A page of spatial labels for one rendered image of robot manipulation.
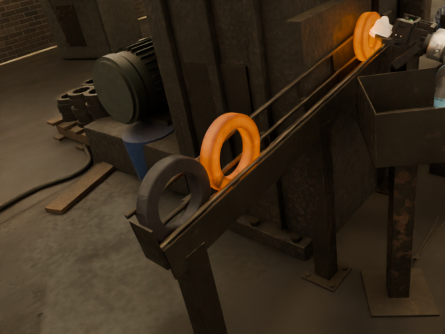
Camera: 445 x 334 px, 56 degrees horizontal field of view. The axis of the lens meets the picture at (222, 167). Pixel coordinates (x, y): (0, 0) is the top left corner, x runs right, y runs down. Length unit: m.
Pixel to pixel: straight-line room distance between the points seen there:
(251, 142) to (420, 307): 0.80
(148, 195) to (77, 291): 1.05
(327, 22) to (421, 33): 0.28
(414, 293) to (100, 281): 1.16
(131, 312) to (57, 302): 0.33
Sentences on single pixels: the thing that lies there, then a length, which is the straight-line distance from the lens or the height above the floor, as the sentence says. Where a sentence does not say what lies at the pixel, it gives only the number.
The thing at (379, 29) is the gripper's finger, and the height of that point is 0.77.
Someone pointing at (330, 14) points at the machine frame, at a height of 0.85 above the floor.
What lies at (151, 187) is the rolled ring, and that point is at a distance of 0.81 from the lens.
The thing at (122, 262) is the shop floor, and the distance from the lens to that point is 1.85.
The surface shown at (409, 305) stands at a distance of 1.51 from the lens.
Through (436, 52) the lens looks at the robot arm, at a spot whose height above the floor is 0.71.
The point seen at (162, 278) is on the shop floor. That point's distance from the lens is 1.70.
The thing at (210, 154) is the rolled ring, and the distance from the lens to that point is 0.90.
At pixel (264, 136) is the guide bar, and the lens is 1.11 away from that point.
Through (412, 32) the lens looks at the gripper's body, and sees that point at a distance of 1.45.
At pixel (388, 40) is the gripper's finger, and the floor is 0.74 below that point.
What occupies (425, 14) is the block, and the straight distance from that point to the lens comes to 1.85.
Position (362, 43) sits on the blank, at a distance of 1.45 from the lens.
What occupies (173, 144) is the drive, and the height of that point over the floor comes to 0.25.
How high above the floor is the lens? 1.12
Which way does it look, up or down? 29 degrees down
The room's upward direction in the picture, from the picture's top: 11 degrees counter-clockwise
